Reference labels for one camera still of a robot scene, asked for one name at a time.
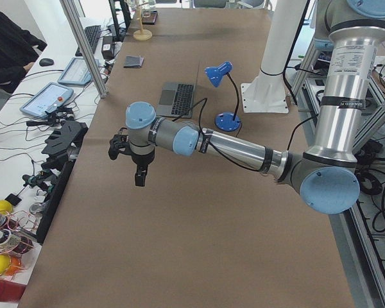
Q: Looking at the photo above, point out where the grey folded cloth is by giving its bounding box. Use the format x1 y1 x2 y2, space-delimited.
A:
123 55 144 68

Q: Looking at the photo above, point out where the wooden mug tree stand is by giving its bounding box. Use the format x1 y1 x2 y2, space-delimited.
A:
126 0 153 41

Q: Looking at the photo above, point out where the black computer mouse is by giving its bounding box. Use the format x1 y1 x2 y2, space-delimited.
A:
39 58 54 67

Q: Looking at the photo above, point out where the teach pendant tablet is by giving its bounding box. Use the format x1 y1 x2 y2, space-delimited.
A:
19 82 74 117
58 57 92 87

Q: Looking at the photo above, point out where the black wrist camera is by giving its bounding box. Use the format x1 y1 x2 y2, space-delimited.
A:
108 127 132 160

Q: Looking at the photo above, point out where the copper wire basket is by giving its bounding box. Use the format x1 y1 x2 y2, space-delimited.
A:
0 214 36 278

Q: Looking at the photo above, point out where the grey laptop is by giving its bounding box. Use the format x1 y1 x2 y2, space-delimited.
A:
155 62 201 119

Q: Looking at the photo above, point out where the small black box device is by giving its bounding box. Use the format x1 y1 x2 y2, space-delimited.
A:
101 35 115 60

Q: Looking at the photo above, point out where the aluminium frame post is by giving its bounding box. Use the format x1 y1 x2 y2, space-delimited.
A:
60 0 108 99

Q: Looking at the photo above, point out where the black keyboard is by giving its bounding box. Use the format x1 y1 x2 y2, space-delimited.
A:
84 25 101 53

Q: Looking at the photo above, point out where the blue desk lamp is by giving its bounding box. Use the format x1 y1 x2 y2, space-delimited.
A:
205 61 241 132

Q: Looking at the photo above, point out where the yellow ball toy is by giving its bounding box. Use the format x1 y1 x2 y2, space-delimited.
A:
0 200 13 215

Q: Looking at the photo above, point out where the black plastic rack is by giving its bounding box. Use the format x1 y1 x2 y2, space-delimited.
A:
41 121 88 171

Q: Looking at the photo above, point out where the person in black clothes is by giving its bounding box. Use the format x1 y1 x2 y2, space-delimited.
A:
0 12 47 93

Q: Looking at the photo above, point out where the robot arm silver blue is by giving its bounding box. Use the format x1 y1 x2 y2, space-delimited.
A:
125 1 385 214

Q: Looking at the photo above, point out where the far teach pendant tablet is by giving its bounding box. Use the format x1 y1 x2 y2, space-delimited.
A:
58 57 92 87

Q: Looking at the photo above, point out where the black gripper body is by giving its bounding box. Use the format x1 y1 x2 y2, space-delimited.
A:
132 153 155 187

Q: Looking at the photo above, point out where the near teach pendant tablet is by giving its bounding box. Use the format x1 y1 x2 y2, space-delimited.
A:
19 82 74 117

